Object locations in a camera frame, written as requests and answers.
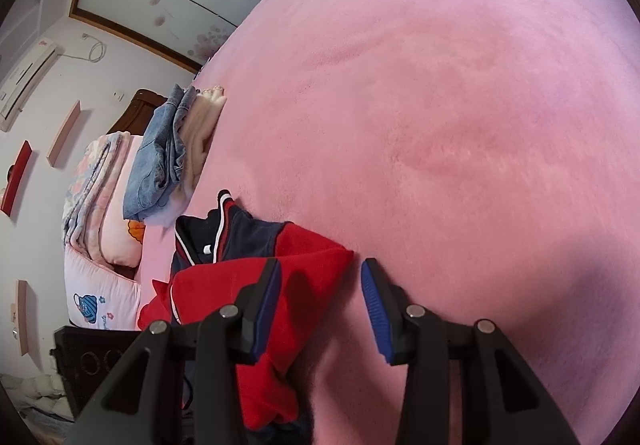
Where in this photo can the dark wooden headboard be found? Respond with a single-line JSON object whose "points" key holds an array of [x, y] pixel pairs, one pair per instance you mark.
{"points": [[137, 110]]}

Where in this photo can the white air conditioner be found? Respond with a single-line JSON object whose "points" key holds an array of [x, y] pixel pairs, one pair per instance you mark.
{"points": [[25, 85]]}

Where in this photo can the white cloth pile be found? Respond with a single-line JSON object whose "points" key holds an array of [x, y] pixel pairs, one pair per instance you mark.
{"points": [[40, 390]]}

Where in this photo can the pink bed blanket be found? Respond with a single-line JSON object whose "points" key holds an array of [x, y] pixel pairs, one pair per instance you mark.
{"points": [[425, 125]]}

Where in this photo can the folded lavender garment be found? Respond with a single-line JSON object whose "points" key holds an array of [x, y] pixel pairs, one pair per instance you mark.
{"points": [[167, 216]]}

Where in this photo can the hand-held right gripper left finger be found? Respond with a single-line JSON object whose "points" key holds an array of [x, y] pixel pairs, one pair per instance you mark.
{"points": [[268, 305]]}

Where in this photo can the folded floral quilt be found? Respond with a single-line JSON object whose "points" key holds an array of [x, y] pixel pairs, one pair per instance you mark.
{"points": [[87, 195]]}

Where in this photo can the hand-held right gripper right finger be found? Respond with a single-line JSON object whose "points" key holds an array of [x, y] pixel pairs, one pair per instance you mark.
{"points": [[375, 310]]}

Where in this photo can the pink pillow with orange print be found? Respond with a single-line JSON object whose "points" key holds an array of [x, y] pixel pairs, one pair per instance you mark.
{"points": [[117, 235]]}

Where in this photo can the red wall shelf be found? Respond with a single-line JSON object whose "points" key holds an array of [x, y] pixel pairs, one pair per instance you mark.
{"points": [[15, 180]]}

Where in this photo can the black speaker cabinet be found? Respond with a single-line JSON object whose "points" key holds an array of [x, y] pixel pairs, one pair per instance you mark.
{"points": [[85, 360]]}

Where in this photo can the folded blue jeans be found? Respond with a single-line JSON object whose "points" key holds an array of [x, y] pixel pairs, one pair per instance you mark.
{"points": [[150, 165]]}

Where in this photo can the folded cream garment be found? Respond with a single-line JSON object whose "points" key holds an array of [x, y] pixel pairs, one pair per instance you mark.
{"points": [[201, 135]]}

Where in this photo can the red and navy jacket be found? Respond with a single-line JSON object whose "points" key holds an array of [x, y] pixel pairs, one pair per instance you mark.
{"points": [[310, 285]]}

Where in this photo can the white pillow with blue cartoon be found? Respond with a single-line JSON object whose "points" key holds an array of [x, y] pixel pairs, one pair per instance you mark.
{"points": [[100, 295]]}

